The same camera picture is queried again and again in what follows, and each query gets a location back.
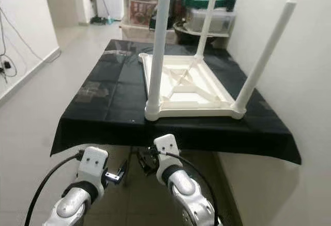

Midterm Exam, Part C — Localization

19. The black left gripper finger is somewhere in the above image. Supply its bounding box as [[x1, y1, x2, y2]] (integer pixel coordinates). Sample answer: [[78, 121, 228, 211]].
[[107, 159, 130, 183]]

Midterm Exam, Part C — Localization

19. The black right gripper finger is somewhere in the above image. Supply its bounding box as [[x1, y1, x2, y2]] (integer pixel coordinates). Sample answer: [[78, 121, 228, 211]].
[[136, 148, 151, 175]]

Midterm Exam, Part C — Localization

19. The black tablecloth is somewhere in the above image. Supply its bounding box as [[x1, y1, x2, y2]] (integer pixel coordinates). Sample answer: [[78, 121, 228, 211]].
[[51, 39, 302, 165]]

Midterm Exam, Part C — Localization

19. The crumpled clear tape patch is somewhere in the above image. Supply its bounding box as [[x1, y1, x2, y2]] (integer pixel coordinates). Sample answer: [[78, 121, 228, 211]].
[[78, 81, 107, 100]]

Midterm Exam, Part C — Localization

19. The clear tape strip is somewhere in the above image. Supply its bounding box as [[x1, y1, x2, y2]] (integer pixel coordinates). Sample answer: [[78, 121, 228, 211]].
[[109, 50, 132, 57]]

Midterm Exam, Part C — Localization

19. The beige patterned box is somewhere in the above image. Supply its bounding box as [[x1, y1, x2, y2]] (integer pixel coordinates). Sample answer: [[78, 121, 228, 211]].
[[120, 23, 158, 40]]

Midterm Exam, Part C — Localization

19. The black round basin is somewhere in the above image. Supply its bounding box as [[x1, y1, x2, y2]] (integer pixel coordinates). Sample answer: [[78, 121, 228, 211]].
[[173, 22, 231, 40]]

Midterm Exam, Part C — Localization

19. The black plastic bag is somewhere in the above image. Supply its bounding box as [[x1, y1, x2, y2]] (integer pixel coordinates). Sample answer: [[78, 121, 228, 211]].
[[150, 0, 183, 30]]

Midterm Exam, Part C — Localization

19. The black floor mop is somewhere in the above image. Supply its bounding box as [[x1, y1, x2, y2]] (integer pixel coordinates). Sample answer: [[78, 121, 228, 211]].
[[91, 0, 109, 25]]

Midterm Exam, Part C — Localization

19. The orange-lidded clear storage bin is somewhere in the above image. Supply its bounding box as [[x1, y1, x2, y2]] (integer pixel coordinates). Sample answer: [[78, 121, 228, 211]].
[[122, 0, 161, 27]]

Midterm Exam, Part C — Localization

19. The clear plastic container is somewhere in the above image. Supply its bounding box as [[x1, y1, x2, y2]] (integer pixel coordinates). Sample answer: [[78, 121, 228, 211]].
[[184, 8, 236, 34]]

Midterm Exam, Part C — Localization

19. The green round lid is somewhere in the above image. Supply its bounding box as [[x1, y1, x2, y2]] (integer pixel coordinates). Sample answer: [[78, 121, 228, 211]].
[[183, 0, 231, 8]]

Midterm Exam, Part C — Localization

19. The white appliance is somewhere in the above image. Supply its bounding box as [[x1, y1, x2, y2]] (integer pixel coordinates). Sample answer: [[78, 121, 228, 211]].
[[96, 0, 125, 22]]

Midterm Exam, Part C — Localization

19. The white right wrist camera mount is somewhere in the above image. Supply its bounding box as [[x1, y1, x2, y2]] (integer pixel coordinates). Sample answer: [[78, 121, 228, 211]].
[[154, 134, 182, 171]]

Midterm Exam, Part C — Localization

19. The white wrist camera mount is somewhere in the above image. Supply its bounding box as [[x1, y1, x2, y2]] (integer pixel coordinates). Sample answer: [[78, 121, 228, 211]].
[[78, 146, 109, 188], [154, 134, 182, 171]]

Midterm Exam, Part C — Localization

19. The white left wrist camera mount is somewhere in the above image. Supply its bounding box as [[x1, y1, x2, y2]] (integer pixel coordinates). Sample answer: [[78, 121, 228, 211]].
[[78, 146, 109, 188]]

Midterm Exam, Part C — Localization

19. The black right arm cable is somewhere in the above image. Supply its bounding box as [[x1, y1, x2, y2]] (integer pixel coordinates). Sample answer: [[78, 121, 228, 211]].
[[157, 150, 222, 226]]

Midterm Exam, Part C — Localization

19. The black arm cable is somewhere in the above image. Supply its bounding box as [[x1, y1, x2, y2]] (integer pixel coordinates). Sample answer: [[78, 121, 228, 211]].
[[157, 150, 222, 226], [23, 151, 83, 226]]

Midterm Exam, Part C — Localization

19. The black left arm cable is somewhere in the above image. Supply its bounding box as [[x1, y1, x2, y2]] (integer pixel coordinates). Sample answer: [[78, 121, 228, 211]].
[[23, 151, 83, 226]]

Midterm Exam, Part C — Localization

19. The black wall cable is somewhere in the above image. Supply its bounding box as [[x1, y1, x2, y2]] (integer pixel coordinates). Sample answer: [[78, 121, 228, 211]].
[[0, 9, 60, 82]]

